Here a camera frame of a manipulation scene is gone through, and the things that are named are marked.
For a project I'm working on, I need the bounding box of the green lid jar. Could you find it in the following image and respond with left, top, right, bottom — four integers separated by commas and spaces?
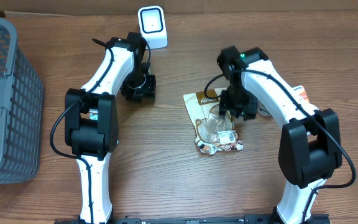
257, 101, 271, 116

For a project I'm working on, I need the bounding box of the brown cookie bag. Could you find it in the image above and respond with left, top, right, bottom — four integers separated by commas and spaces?
183, 88, 244, 155

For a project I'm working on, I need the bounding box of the orange tissue pack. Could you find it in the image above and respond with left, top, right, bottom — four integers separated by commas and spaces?
292, 85, 310, 103

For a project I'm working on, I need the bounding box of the teal snack bar wrapper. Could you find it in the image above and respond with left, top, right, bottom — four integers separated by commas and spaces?
89, 109, 98, 121

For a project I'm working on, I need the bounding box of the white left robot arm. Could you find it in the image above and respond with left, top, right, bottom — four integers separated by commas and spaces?
62, 32, 156, 223

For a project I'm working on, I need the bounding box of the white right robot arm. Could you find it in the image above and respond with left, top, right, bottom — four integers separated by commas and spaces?
217, 46, 342, 223

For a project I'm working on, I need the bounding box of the white barcode scanner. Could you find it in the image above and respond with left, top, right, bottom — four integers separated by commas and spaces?
137, 5, 168, 49

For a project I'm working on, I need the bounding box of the dark grey plastic basket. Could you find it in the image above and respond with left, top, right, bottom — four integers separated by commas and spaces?
0, 18, 44, 185

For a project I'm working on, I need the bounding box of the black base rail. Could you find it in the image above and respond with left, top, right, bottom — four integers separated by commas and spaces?
54, 214, 331, 224

